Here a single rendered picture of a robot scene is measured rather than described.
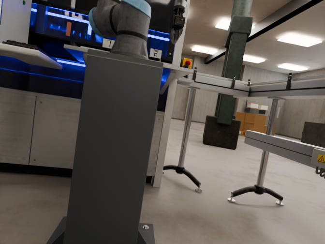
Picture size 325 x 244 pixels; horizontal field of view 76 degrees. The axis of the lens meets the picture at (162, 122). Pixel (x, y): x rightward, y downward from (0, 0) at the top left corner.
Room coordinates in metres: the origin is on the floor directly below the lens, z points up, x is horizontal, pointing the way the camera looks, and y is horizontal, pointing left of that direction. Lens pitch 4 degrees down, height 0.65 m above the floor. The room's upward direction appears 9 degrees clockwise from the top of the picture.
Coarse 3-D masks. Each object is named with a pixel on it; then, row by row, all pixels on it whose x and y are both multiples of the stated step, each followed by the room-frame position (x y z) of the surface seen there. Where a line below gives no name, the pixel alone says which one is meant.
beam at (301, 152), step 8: (248, 136) 1.81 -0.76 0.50; (256, 136) 1.71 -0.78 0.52; (264, 136) 1.62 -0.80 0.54; (272, 136) 1.54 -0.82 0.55; (248, 144) 1.79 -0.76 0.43; (256, 144) 1.69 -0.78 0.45; (264, 144) 1.60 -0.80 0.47; (272, 144) 1.52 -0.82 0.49; (280, 144) 1.44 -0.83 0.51; (288, 144) 1.38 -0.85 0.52; (296, 144) 1.31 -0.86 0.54; (304, 144) 1.26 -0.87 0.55; (272, 152) 1.50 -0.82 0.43; (280, 152) 1.43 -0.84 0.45; (288, 152) 1.36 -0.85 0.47; (296, 152) 1.30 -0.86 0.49; (304, 152) 1.25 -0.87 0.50; (312, 152) 1.20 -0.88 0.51; (296, 160) 1.29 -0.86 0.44; (304, 160) 1.24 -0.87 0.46; (320, 168) 1.13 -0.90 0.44
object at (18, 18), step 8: (8, 0) 1.09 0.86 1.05; (16, 0) 1.17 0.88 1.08; (24, 0) 1.26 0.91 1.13; (8, 8) 1.10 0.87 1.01; (16, 8) 1.18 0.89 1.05; (24, 8) 1.27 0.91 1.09; (8, 16) 1.10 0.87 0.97; (16, 16) 1.19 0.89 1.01; (24, 16) 1.28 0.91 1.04; (8, 24) 1.11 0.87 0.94; (16, 24) 1.20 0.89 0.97; (24, 24) 1.29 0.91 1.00; (0, 32) 1.05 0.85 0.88; (8, 32) 1.12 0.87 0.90; (16, 32) 1.21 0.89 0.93; (24, 32) 1.30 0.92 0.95; (0, 40) 1.05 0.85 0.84; (16, 40) 1.21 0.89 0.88; (24, 40) 1.31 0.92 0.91
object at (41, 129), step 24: (0, 96) 1.39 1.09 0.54; (24, 96) 1.42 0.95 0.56; (48, 96) 1.45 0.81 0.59; (0, 120) 1.39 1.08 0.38; (24, 120) 1.42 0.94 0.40; (48, 120) 1.45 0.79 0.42; (72, 120) 1.48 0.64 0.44; (0, 144) 1.39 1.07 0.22; (24, 144) 1.42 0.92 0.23; (48, 144) 1.45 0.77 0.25; (72, 144) 1.48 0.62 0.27; (72, 168) 1.49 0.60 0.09
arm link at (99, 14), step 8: (104, 0) 0.84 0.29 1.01; (112, 0) 0.84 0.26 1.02; (96, 8) 0.86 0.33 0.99; (104, 8) 0.83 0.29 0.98; (96, 16) 0.84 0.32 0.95; (104, 16) 0.82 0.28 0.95; (96, 24) 0.85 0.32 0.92; (104, 24) 0.83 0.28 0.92; (96, 32) 0.88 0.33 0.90; (104, 32) 0.86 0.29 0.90; (112, 32) 0.84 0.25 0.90
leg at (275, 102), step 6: (276, 102) 1.60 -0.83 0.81; (276, 108) 1.60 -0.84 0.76; (270, 114) 1.62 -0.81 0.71; (276, 114) 1.60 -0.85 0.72; (270, 120) 1.61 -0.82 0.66; (270, 126) 1.60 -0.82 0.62; (270, 132) 1.60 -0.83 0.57; (264, 156) 1.60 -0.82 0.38; (264, 162) 1.60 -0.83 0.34; (264, 168) 1.60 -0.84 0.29; (258, 174) 1.62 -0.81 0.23; (264, 174) 1.60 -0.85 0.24; (258, 180) 1.61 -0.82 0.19
